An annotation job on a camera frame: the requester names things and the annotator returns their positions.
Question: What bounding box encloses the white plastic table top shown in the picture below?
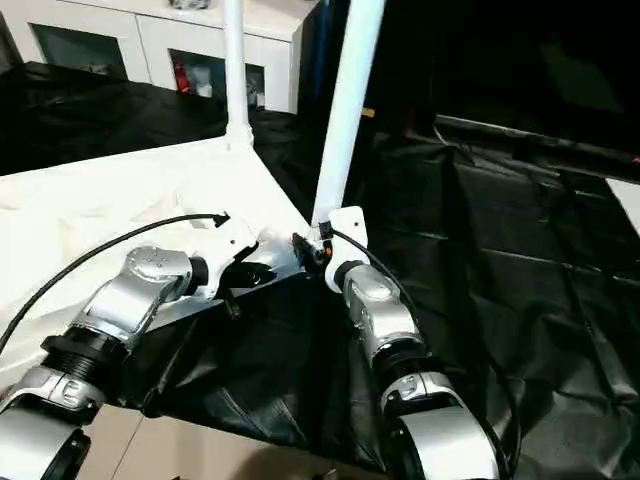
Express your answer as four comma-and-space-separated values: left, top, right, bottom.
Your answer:
0, 135, 322, 392

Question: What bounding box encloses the white plastic table leg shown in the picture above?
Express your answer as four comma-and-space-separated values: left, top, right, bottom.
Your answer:
308, 0, 387, 237
221, 0, 255, 152

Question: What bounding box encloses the black mat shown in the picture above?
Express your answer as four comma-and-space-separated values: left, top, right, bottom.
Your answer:
0, 60, 640, 480

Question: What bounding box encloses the black panel with blue edge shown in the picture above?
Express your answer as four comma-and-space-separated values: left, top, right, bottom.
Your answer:
298, 0, 351, 117

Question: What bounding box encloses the black flat screen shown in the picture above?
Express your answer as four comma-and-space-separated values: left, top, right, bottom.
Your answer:
433, 112, 640, 170

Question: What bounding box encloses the white glass-door cabinet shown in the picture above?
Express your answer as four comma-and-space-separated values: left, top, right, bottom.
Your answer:
0, 0, 307, 115

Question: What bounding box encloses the white flat board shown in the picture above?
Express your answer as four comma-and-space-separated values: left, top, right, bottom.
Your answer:
603, 176, 640, 222

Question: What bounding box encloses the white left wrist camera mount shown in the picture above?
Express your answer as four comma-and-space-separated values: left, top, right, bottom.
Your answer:
201, 216, 262, 302

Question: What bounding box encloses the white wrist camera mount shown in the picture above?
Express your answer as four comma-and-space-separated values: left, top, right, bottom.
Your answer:
321, 203, 371, 295
201, 216, 262, 302

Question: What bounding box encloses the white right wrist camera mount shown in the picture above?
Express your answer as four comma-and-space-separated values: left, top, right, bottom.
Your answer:
321, 203, 371, 295

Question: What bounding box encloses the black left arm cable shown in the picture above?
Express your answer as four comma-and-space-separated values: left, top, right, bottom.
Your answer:
0, 212, 231, 352

